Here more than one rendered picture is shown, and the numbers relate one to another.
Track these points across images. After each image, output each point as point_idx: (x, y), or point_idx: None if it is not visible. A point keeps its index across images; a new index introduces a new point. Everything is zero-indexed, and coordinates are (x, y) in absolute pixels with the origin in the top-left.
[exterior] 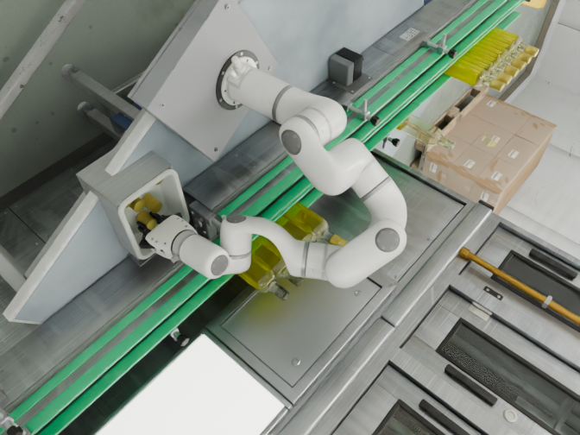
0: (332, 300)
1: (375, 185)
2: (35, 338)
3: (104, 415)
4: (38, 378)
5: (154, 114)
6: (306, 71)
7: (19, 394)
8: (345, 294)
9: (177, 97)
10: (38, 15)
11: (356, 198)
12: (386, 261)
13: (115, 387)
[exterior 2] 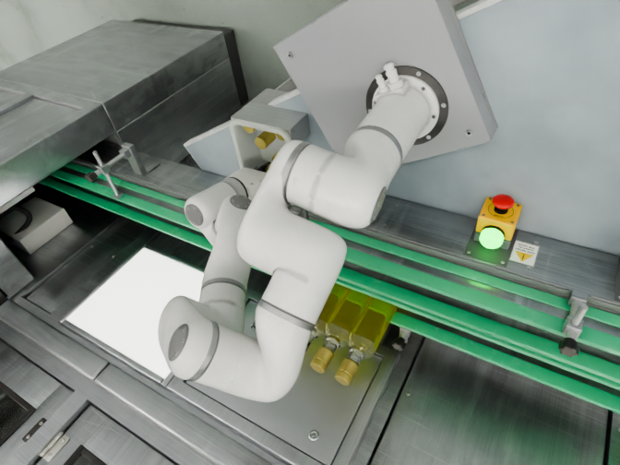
0: (296, 403)
1: (265, 298)
2: (187, 171)
3: (172, 254)
4: (155, 184)
5: (280, 59)
6: (582, 210)
7: (144, 180)
8: (308, 418)
9: (311, 62)
10: (466, 3)
11: (494, 409)
12: (165, 360)
13: (196, 251)
